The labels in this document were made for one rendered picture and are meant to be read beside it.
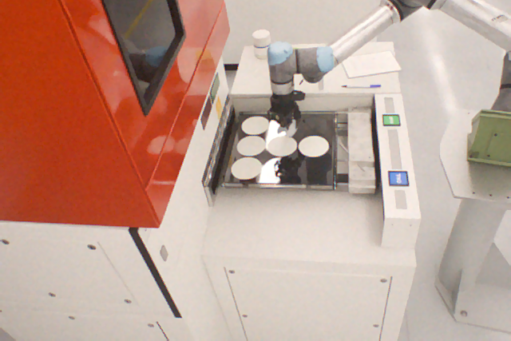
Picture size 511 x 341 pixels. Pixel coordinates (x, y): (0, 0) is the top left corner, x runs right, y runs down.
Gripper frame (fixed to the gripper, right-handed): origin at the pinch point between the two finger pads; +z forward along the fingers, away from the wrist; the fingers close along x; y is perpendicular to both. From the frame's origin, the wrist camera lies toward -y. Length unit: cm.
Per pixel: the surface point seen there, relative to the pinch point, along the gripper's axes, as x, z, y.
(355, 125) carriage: 17.0, 3.3, -16.6
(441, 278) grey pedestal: 59, 87, -26
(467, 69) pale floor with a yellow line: 23, 91, -204
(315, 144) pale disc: 10.1, 1.3, 0.4
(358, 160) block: 26.0, 0.5, 1.4
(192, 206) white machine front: -4.2, -7.8, 46.7
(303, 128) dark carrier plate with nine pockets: 2.1, 1.4, -5.4
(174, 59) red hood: -1, -53, 41
